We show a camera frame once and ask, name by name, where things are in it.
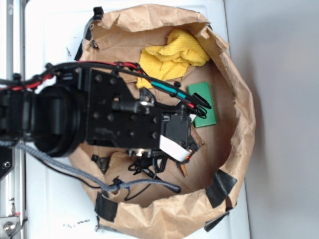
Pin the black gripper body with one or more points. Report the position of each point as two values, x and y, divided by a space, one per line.
115 118

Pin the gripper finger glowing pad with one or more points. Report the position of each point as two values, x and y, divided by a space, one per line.
192 117
174 150

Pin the brown paper bag tray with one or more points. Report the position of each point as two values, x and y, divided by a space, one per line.
216 171

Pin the yellow crumpled cloth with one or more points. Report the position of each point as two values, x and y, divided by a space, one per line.
172 60

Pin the black tape strip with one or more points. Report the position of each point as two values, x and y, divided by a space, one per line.
98 13
88 38
217 192
107 210

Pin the brown driftwood piece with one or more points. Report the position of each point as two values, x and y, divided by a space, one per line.
198 142

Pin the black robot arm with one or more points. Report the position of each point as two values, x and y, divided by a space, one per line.
55 118

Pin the aluminium frame rail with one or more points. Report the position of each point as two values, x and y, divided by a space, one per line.
13 213

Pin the green rectangular block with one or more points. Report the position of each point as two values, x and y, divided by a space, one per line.
201 91

